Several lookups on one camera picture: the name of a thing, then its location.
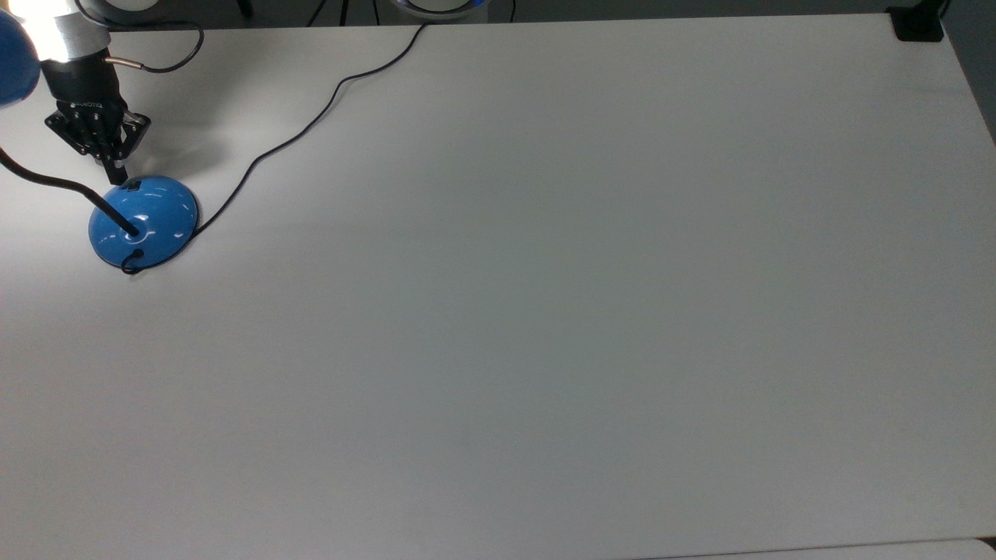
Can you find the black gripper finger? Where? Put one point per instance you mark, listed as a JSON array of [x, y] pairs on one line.
[[78, 136], [132, 128]]

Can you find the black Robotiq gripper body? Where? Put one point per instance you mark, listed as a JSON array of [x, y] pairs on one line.
[[82, 85]]

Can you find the blue desk lamp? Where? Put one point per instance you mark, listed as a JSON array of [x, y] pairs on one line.
[[159, 214]]

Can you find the black table corner clamp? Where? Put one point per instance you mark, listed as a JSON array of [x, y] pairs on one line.
[[918, 26]]

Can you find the white adjacent table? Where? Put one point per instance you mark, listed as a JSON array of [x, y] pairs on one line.
[[856, 551]]

